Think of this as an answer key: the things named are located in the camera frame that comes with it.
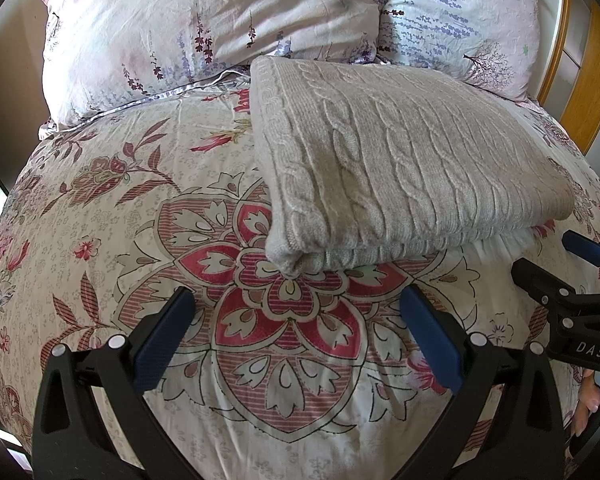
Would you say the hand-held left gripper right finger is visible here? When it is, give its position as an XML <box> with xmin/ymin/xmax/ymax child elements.
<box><xmin>394</xmin><ymin>285</ymin><xmax>567</xmax><ymax>480</ymax></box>

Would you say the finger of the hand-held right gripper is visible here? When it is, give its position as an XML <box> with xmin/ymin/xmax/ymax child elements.
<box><xmin>562</xmin><ymin>230</ymin><xmax>600</xmax><ymax>268</ymax></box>
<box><xmin>511</xmin><ymin>256</ymin><xmax>590</xmax><ymax>315</ymax></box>

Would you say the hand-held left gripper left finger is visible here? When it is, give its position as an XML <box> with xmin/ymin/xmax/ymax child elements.
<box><xmin>30</xmin><ymin>286</ymin><xmax>201</xmax><ymax>480</ymax></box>

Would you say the beige cable knit sweater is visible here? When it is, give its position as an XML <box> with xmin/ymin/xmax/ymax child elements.
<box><xmin>249</xmin><ymin>55</ymin><xmax>576</xmax><ymax>277</ymax></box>

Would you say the person's right hand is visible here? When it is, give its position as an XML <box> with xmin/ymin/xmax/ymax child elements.
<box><xmin>572</xmin><ymin>367</ymin><xmax>600</xmax><ymax>438</ymax></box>

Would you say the floral bedspread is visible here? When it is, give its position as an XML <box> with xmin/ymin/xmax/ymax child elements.
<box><xmin>0</xmin><ymin>80</ymin><xmax>600</xmax><ymax>480</ymax></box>

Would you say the wooden headboard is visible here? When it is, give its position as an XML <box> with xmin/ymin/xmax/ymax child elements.
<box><xmin>532</xmin><ymin>0</ymin><xmax>600</xmax><ymax>157</ymax></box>

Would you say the lavender print pillow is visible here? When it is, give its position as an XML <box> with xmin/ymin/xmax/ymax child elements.
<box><xmin>377</xmin><ymin>0</ymin><xmax>549</xmax><ymax>108</ymax></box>

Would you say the large pink floral pillow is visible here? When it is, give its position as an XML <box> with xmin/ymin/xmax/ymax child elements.
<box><xmin>40</xmin><ymin>0</ymin><xmax>388</xmax><ymax>128</ymax></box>

